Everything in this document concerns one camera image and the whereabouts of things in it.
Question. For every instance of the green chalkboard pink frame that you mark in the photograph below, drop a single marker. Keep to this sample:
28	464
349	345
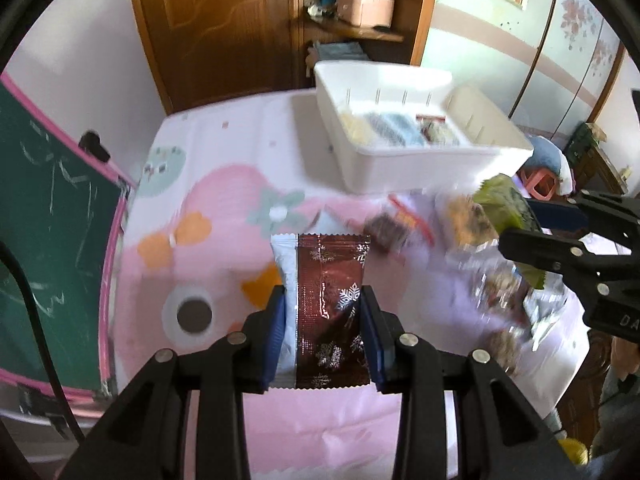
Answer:
61	212

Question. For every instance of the wooden corner shelf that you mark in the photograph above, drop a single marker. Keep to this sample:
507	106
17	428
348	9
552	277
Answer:
403	43

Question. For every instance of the orange snack pack on table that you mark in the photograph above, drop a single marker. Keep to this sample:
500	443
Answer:
464	223

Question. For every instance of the folded towels stack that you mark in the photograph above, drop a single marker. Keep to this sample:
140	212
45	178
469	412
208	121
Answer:
335	51

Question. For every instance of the pink cartoon tablecloth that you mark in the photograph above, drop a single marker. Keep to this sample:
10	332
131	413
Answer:
219	180

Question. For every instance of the green snack packet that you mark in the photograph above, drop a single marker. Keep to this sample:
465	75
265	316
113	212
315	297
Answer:
504	205

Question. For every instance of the pastel floral wardrobe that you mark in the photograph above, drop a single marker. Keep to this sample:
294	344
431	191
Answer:
545	66

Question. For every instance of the white plastic storage bin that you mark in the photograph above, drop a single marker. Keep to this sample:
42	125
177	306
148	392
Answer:
468	139

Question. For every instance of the silver foil snack packs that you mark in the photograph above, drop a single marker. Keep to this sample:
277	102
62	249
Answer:
521	305

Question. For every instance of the dark red snowflake snack packet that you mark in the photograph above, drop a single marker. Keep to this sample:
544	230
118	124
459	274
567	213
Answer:
322	276

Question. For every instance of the yellow biscuit pack in bin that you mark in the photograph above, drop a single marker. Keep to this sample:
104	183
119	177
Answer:
358	130

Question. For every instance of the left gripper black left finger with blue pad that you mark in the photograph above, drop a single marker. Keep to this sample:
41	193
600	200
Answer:
142	435

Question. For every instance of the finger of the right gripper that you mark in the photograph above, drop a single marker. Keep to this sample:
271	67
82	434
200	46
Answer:
610	216
581	270

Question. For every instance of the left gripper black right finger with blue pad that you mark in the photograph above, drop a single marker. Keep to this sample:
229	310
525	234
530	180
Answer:
499	434

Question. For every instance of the blue snack pack in bin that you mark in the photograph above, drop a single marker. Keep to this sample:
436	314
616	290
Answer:
396	129

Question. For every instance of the brown wooden door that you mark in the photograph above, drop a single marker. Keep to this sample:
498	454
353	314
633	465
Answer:
205	51

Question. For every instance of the pink plastic stool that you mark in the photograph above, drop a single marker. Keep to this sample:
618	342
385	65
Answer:
540	183

